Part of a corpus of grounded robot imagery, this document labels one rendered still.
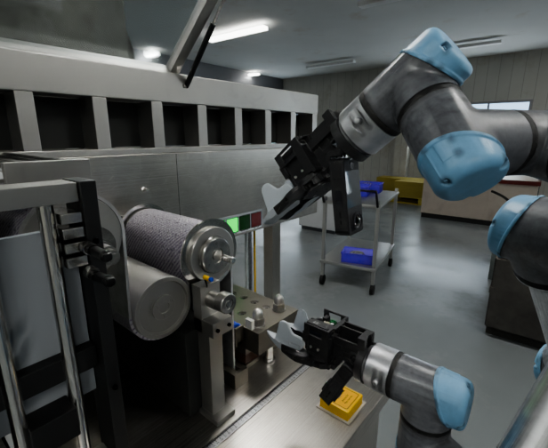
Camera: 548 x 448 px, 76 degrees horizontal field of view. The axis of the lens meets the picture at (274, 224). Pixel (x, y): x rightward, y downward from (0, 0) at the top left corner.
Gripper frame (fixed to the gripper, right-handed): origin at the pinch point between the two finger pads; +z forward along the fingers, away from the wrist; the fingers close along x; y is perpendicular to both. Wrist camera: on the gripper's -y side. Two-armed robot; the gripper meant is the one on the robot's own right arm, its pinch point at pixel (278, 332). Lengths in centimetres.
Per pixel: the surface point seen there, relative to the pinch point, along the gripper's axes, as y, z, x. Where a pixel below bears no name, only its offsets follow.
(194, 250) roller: 18.2, 12.5, 10.9
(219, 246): 17.8, 11.5, 5.5
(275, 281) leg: -30, 62, -73
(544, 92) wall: 122, 23, -856
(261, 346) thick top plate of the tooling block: -9.8, 9.5, -5.1
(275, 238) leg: -8, 62, -73
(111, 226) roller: 25.7, 14.0, 25.6
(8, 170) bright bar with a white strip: 36, 11, 39
